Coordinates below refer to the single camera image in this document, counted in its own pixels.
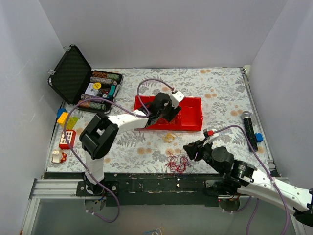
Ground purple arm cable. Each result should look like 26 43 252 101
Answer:
212 125 291 235
63 79 176 224

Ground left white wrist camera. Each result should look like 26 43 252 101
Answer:
170 91 184 108

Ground black poker chip case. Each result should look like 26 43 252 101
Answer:
47 44 123 105

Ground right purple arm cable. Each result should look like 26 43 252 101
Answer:
212 125 291 235

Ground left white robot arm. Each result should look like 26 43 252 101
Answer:
79 91 184 196

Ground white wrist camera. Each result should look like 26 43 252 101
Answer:
170 91 184 108
203 128 219 145

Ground yellow green toy bricks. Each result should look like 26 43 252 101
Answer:
57 112 79 130

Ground small blue block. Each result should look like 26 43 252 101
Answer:
255 133 264 143

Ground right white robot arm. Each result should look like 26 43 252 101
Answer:
183 141 313 227

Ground floral patterned table mat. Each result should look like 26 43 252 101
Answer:
47 67 271 174

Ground white red toy figure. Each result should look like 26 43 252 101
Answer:
51 151 67 164

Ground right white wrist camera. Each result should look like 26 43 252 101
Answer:
203 128 219 145

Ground black handheld microphone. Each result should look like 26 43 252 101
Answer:
241 111 258 152

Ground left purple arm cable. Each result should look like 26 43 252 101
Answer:
63 79 176 224

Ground blue toy brick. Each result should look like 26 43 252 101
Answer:
57 108 67 119

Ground red three-compartment tray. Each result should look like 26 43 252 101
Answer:
145 97 203 131

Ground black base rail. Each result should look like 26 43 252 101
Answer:
75 172 251 208

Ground coloured wire bundle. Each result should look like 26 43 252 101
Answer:
165 149 195 175

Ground red white toy brick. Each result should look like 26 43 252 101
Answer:
59 130 76 150

